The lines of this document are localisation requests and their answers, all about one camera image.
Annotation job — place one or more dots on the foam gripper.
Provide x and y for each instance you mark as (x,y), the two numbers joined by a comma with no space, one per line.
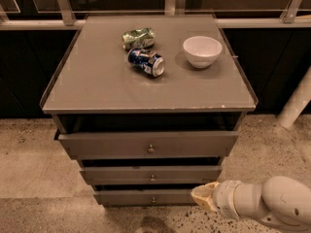
(224,196)

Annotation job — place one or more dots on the grey drawer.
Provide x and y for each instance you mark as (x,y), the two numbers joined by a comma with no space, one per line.
(135,145)
(150,174)
(146,197)

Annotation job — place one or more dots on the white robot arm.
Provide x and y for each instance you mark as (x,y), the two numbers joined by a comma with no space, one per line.
(279,202)

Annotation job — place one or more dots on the grey bottom drawer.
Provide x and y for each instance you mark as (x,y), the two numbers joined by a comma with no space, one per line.
(146,197)

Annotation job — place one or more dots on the grey top drawer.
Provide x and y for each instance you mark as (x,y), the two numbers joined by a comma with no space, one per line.
(135,145)

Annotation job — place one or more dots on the grey drawer cabinet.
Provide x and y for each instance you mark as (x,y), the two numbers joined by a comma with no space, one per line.
(96,90)

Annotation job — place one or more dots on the white diagonal pole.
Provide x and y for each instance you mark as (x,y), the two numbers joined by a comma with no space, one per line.
(297,102)

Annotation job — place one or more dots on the crushed blue soda can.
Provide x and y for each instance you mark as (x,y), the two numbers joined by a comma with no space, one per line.
(147,61)

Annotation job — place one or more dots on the white ceramic bowl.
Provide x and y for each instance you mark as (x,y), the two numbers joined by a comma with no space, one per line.
(202,51)

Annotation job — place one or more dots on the crushed green soda can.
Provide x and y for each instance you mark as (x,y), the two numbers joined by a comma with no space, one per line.
(138,38)

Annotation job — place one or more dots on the metal railing frame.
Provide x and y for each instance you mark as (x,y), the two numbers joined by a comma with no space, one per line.
(72,14)

